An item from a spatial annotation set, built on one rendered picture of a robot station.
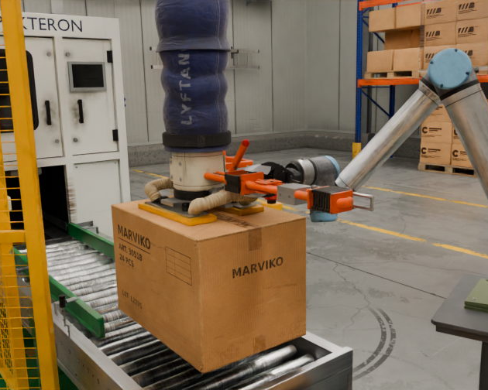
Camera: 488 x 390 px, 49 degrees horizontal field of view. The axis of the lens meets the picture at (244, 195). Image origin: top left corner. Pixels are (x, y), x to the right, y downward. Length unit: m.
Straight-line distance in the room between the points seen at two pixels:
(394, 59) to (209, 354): 8.95
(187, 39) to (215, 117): 0.25
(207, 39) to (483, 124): 0.84
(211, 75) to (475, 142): 0.80
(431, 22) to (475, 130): 8.10
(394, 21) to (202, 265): 9.04
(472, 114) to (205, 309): 0.94
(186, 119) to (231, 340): 0.68
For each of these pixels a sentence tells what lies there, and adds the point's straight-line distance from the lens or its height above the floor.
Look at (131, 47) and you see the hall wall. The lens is 11.05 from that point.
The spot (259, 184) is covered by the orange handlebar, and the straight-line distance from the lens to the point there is 1.49.
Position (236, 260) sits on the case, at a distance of 1.55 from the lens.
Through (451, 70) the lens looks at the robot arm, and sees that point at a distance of 1.67.
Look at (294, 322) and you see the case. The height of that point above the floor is 0.74.
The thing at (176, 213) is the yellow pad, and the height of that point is 1.10.
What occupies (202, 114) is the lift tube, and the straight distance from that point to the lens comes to 1.67.
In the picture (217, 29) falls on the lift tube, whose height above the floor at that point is 1.66.
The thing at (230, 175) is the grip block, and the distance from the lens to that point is 1.56.
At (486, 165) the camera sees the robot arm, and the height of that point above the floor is 1.24.
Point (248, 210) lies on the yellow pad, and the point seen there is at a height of 1.10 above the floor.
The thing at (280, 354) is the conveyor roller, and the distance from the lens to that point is 2.00.
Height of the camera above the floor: 1.48
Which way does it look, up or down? 11 degrees down
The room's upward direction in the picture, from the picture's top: 1 degrees counter-clockwise
